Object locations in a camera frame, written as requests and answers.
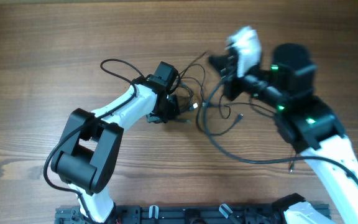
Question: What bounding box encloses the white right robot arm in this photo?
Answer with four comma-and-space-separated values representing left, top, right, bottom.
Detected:
208, 43, 358, 223

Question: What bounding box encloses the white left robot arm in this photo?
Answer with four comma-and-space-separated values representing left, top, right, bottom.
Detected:
43, 62, 180, 223

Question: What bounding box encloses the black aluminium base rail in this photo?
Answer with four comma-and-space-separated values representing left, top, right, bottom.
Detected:
54, 203, 332, 224

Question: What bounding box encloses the thin black audio cable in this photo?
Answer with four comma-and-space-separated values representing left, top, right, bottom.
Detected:
178, 51, 296, 174

